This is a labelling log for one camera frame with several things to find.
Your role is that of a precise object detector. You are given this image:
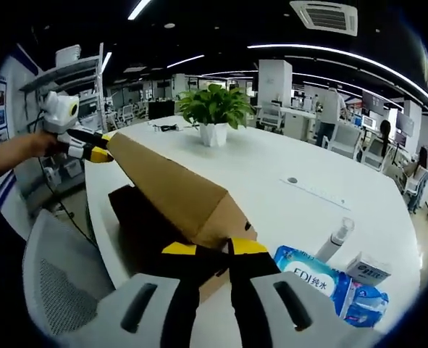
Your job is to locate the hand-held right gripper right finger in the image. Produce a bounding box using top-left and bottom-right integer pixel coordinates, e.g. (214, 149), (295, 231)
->
(227, 237), (381, 348)

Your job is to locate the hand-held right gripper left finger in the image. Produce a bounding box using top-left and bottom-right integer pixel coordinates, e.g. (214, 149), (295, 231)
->
(59, 242), (233, 348)

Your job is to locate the large blue soft pack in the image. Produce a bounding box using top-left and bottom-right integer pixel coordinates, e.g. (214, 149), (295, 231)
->
(273, 245), (355, 320)

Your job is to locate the brown cardboard shoe box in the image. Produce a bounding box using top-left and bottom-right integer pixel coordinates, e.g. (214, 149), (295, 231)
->
(106, 131), (259, 304)

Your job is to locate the white spray tube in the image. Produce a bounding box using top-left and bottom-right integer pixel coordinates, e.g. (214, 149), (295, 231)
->
(314, 216), (356, 264)

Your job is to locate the small blue soft packet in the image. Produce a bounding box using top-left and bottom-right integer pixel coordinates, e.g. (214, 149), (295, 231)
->
(343, 282), (390, 329)

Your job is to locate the small white box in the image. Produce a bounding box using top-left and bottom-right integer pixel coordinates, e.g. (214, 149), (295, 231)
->
(345, 252), (393, 290)

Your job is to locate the person's left hand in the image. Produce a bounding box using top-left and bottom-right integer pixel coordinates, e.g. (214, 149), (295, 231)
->
(28, 130), (72, 160)

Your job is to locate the metal storage rack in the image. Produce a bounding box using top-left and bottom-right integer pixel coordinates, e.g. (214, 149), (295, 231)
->
(19, 43), (105, 133)

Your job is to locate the black desk monitor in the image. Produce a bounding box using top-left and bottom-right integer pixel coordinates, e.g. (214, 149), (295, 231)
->
(147, 101), (176, 120)

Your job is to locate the grey mesh office chair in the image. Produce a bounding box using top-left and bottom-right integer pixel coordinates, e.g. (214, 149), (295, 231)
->
(21, 209), (117, 340)

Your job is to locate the potted green plant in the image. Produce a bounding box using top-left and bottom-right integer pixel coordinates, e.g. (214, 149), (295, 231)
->
(176, 83), (255, 148)

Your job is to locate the white office chair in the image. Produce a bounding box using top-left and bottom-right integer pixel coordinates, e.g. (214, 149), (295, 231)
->
(403, 168), (428, 213)
(327, 123), (363, 159)
(361, 137), (394, 171)
(259, 103), (285, 128)

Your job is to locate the white square pillar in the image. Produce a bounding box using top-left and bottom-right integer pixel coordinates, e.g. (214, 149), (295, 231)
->
(257, 59), (293, 109)

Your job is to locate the white office desk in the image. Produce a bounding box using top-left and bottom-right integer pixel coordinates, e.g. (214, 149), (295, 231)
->
(282, 107), (318, 141)

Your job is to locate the dark display screen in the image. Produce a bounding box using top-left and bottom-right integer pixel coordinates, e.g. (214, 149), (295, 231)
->
(395, 110), (416, 137)
(361, 90), (385, 116)

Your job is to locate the long curved ceiling light strip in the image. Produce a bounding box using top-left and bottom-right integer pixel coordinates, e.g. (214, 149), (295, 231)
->
(247, 43), (428, 119)

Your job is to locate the ceiling air conditioner vent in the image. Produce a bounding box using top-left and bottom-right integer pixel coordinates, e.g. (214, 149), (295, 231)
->
(289, 0), (358, 38)

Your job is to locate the white table cable cover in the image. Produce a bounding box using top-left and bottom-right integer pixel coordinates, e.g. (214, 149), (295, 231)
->
(279, 176), (352, 212)

